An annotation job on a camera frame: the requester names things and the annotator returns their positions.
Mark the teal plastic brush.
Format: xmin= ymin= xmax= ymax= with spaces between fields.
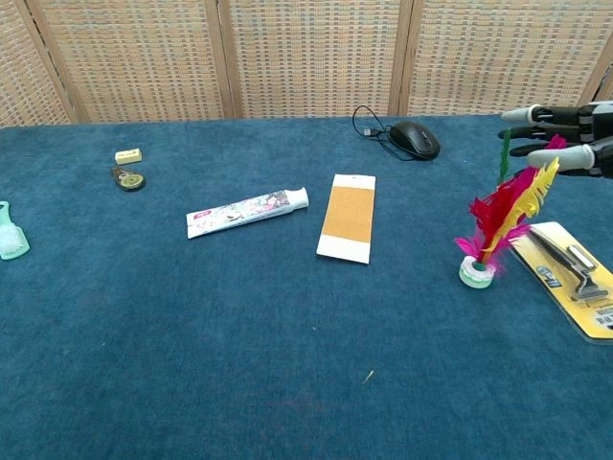
xmin=0 ymin=200 xmax=32 ymax=262

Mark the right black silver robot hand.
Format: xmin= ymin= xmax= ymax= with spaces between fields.
xmin=497 ymin=100 xmax=613 ymax=181

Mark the black mouse cable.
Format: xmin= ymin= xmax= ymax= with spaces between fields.
xmin=352 ymin=104 xmax=419 ymax=162

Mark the white toothpaste tube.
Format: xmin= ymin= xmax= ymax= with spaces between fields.
xmin=185 ymin=186 xmax=310 ymax=241

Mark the dark green correction tape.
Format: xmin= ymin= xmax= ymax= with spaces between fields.
xmin=110 ymin=165 xmax=148 ymax=194

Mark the black computer mouse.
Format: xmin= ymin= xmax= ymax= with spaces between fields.
xmin=387 ymin=120 xmax=442 ymax=162

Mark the yellow packaged tool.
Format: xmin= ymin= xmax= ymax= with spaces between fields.
xmin=509 ymin=220 xmax=613 ymax=345

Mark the blue carpet table cover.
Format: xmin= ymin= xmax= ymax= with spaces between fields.
xmin=0 ymin=113 xmax=613 ymax=460

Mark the white card with orange sandpaper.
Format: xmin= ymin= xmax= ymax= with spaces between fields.
xmin=315 ymin=172 xmax=377 ymax=265

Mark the pink yellow feather shuttlecock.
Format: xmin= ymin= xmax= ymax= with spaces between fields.
xmin=453 ymin=128 xmax=569 ymax=291

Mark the woven bamboo folding screen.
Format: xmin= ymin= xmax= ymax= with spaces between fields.
xmin=0 ymin=0 xmax=613 ymax=127

